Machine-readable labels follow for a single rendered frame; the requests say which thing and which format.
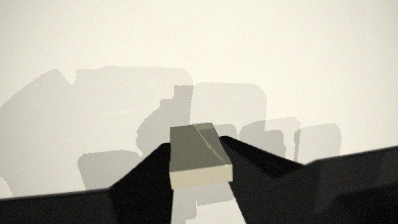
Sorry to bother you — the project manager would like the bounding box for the beige rectangular block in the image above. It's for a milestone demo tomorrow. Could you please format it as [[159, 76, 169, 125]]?
[[169, 122, 233, 190]]

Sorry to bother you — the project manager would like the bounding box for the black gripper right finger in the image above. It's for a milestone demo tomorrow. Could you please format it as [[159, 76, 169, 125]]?
[[219, 136, 398, 224]]

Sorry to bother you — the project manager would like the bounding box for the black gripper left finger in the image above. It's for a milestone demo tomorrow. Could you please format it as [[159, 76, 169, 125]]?
[[0, 143, 174, 224]]

